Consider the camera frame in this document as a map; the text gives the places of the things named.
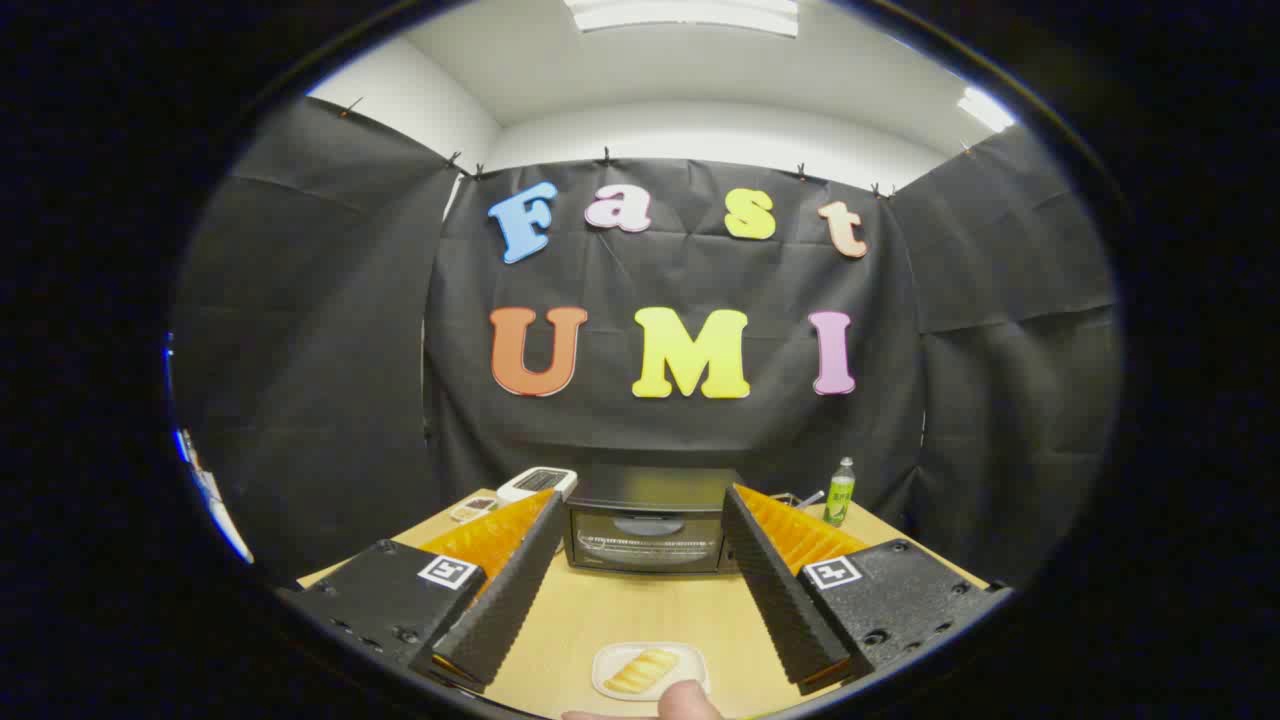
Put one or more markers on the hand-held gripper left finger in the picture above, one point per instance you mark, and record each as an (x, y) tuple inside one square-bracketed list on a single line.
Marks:
[(510, 590)]

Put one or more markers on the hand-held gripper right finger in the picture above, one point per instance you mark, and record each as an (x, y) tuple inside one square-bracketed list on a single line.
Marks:
[(780, 590)]

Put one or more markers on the golden bread roll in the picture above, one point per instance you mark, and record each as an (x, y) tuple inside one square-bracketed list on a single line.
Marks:
[(642, 670)]

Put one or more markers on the black toaster oven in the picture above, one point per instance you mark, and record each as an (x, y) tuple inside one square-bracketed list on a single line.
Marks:
[(650, 490)]

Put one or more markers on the white pop-up toaster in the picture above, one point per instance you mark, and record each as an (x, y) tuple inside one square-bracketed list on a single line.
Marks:
[(538, 482)]

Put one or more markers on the green label drink bottle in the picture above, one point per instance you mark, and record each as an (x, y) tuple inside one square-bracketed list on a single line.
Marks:
[(839, 500)]

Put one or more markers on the white plate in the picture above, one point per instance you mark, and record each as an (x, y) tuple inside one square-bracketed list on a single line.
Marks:
[(690, 660)]

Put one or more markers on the black backdrop cloth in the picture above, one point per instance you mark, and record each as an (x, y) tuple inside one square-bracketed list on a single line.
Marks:
[(320, 350)]

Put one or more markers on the ceiling light panel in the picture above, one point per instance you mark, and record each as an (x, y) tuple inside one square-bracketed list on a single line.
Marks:
[(690, 14), (987, 108)]

